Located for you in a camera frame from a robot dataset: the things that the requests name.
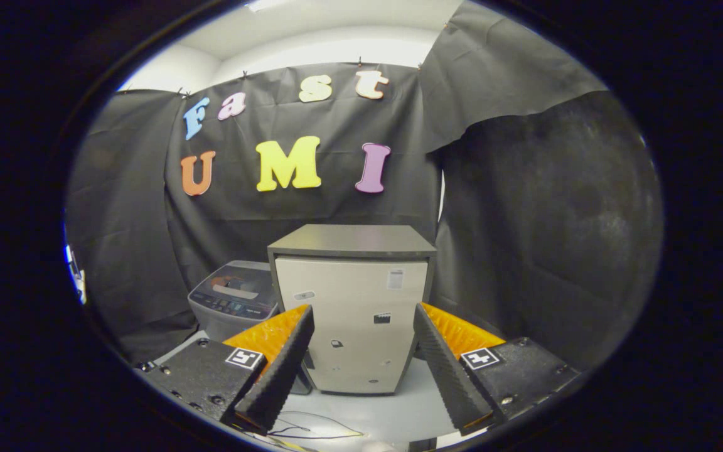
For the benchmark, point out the beige cabinet with grey top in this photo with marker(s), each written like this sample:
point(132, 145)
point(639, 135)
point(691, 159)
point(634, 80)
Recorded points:
point(349, 295)

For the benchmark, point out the grey washing machine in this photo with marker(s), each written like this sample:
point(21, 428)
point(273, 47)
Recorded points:
point(223, 314)

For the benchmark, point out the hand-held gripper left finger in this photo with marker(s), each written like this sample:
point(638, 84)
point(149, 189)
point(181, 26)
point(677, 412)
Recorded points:
point(280, 370)

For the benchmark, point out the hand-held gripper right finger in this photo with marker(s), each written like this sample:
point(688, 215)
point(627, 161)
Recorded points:
point(446, 370)

